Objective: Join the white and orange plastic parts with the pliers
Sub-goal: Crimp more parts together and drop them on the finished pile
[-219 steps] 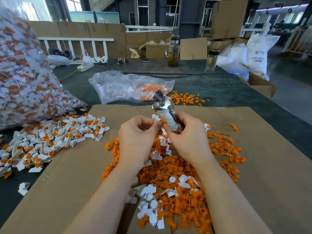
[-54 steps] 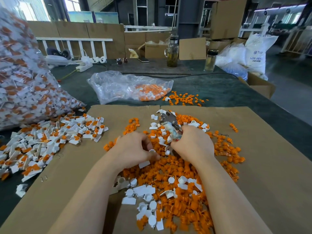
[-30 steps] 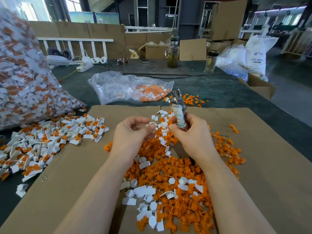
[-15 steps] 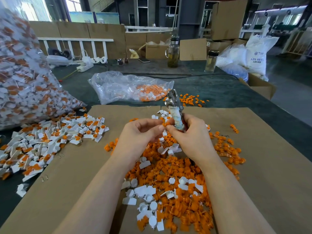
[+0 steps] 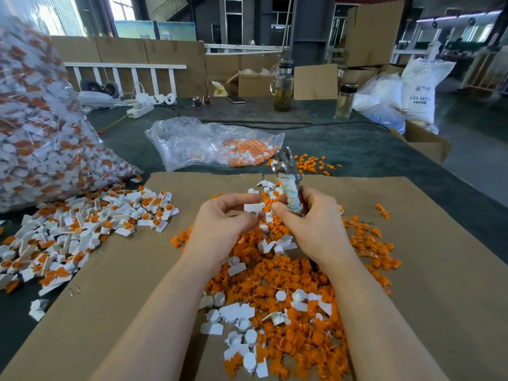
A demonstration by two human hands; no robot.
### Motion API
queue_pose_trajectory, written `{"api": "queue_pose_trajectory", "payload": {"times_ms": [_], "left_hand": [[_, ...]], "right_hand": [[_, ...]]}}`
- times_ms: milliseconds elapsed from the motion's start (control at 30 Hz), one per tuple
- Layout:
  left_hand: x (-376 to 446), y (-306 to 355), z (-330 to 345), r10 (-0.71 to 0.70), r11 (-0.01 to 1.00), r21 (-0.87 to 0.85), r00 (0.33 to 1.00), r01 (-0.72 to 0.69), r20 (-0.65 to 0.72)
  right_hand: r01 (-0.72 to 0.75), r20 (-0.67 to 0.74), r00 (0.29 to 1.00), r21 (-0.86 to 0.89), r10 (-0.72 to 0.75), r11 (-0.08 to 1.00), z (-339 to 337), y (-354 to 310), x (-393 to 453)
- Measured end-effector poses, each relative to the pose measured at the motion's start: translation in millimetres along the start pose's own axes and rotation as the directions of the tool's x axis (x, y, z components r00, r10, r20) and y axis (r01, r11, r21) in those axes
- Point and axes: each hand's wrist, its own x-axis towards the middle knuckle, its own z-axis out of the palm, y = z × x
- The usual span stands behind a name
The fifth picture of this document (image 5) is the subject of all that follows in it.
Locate person's right hand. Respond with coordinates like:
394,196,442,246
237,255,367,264
272,187,356,270

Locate clear blue plastic bag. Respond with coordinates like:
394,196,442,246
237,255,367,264
354,72,406,135

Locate white oval plastic device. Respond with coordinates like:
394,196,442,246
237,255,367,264
78,90,119,110

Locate silver red-handled pliers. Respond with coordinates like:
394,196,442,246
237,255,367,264
271,147,305,216

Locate white power strip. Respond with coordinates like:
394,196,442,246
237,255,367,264
114,91,178,119

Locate white woven sack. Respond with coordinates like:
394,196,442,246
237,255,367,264
401,42,457,133

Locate white metal rack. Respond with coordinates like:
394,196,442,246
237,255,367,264
459,45,508,94

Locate dark steel pillar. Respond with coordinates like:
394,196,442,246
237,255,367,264
291,0,338,65

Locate person's right forearm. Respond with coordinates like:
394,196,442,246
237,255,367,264
327,259,449,381

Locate open cardboard box with paper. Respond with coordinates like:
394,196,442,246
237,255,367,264
227,67,279,98

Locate large clear bag of seals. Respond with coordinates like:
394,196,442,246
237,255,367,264
0,13,144,211

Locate small clear plastic bag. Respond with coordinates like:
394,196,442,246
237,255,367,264
146,116,286,172

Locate person's left forearm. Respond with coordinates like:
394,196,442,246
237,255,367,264
89,264,217,381

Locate glass bottle with black lid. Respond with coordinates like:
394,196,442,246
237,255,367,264
335,82,359,119

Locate scatter of orange offcuts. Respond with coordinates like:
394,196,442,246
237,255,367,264
294,153,342,176

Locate brown cardboard sheet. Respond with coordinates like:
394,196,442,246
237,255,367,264
262,175,508,381
0,172,267,381

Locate pile of assembled white-orange parts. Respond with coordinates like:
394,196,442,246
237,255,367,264
0,180,180,322

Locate white railing frame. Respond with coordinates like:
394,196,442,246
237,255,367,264
65,62,188,98

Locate flat brown cardboard panel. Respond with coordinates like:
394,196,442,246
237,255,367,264
294,64,339,101

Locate row of upright cardboard sheets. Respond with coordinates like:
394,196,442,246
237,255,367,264
51,35,285,98

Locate open brown cardboard box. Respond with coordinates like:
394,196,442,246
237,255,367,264
389,120,452,164

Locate tall brown cardboard box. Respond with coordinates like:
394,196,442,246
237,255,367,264
345,0,406,67

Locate glass tea jar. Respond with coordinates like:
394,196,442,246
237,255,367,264
270,59,295,113

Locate person's left hand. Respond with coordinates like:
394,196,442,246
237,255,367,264
183,193,263,275

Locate pile of orange and white parts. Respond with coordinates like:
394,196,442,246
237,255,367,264
170,180,403,380

